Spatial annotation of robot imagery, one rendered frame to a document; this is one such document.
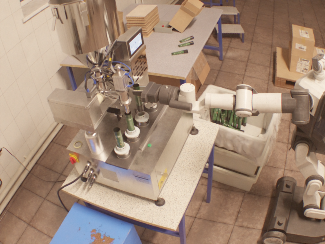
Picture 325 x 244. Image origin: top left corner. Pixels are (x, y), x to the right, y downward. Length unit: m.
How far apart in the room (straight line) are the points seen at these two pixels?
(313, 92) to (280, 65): 2.46
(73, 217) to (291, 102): 1.38
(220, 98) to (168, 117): 0.39
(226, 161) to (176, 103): 1.08
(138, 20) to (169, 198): 1.88
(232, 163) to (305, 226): 0.85
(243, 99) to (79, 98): 0.70
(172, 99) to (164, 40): 1.63
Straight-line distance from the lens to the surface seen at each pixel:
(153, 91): 1.39
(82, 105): 1.30
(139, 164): 1.42
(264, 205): 2.48
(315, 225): 2.30
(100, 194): 1.69
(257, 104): 1.29
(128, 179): 1.50
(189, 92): 1.31
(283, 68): 3.75
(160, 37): 2.98
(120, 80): 1.27
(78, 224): 1.81
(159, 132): 1.54
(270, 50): 4.42
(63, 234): 1.81
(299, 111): 1.27
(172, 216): 1.54
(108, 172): 1.53
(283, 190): 2.33
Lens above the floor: 2.10
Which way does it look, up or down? 42 degrees down
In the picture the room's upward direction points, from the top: 9 degrees counter-clockwise
